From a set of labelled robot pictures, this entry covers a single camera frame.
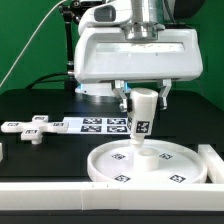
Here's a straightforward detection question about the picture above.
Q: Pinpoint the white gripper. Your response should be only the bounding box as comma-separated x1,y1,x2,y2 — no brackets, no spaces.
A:
74,27,203,112

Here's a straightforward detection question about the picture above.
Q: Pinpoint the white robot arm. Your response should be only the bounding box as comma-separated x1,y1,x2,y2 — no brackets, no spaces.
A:
74,0,203,112

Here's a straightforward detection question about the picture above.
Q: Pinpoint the white fence rail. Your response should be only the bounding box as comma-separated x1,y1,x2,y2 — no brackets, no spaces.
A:
198,144,224,184
0,182,224,211

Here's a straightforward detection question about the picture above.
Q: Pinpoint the black cable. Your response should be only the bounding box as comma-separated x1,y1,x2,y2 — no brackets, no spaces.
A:
25,71,81,90

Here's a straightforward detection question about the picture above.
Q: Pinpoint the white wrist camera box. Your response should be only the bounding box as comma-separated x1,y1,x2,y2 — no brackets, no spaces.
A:
78,0,133,34

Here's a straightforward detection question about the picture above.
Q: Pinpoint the white front fence rail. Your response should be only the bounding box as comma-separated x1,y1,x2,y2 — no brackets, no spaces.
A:
0,182,224,211

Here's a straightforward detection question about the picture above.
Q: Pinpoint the white right fence rail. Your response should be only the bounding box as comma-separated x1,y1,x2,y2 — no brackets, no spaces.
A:
198,144,224,184

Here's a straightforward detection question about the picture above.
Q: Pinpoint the white cable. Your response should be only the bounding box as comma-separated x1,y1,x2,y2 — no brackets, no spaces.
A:
0,0,68,88

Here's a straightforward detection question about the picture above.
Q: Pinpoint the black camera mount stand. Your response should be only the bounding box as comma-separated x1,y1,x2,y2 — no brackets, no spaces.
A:
59,0,105,95

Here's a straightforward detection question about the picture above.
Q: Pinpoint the white round table top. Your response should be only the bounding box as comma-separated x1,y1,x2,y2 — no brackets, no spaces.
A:
87,139,207,184

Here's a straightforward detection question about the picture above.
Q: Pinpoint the white marker sheet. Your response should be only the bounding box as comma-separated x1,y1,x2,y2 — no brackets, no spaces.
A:
63,117,130,135

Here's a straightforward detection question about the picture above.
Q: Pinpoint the white cross-shaped table base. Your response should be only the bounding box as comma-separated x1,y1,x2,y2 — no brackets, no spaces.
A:
1,115,69,144

